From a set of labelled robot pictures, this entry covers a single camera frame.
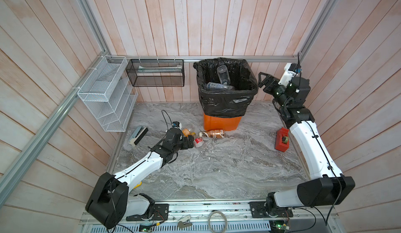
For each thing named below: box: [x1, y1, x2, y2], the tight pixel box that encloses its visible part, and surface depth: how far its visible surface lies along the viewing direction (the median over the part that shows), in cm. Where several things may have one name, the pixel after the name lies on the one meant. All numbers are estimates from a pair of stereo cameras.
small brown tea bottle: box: [198, 129, 226, 139], surface depth 100 cm
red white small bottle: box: [193, 136, 205, 148], surface depth 95 cm
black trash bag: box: [192, 57, 259, 119], surface depth 85 cm
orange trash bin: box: [203, 113, 242, 132], surface depth 98 cm
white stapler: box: [128, 125, 149, 146], surface depth 100 cm
